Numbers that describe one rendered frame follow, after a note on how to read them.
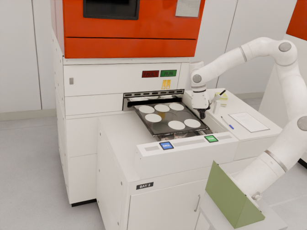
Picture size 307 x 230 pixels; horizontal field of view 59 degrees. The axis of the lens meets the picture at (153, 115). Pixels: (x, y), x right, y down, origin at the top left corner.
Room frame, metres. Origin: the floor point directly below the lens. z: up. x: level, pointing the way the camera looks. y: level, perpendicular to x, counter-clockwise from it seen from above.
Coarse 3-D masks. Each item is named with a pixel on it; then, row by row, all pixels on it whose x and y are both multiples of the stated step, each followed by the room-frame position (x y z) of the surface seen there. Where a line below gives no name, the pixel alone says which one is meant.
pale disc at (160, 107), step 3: (156, 105) 1.63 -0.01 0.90; (159, 105) 1.64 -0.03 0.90; (162, 105) 1.64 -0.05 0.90; (165, 105) 1.65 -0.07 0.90; (156, 108) 1.59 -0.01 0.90; (159, 108) 1.60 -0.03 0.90; (162, 108) 1.60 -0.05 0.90; (165, 108) 1.61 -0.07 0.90; (168, 108) 1.61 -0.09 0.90; (162, 111) 1.56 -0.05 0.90; (165, 111) 1.56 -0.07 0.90
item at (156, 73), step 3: (144, 72) 1.65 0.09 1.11; (147, 72) 1.66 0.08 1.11; (150, 72) 1.67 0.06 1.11; (153, 72) 1.68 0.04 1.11; (156, 72) 1.69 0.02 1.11; (144, 75) 1.65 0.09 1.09; (147, 75) 1.66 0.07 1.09; (150, 75) 1.67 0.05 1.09; (153, 75) 1.68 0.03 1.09; (156, 75) 1.69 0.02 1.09
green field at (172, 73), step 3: (162, 72) 1.70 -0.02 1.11; (165, 72) 1.72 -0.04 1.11; (168, 72) 1.72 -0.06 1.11; (171, 72) 1.74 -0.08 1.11; (174, 72) 1.74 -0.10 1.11; (162, 75) 1.71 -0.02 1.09; (165, 75) 1.72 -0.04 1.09; (168, 75) 1.73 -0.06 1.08; (171, 75) 1.74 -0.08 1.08; (174, 75) 1.75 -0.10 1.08
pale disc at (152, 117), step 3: (150, 114) 1.50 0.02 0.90; (153, 114) 1.51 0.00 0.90; (147, 117) 1.45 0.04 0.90; (150, 117) 1.46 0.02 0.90; (153, 117) 1.46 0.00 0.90; (156, 117) 1.47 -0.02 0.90; (159, 117) 1.47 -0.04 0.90; (150, 120) 1.42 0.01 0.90; (153, 120) 1.43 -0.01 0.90; (156, 120) 1.43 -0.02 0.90; (159, 120) 1.44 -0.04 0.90
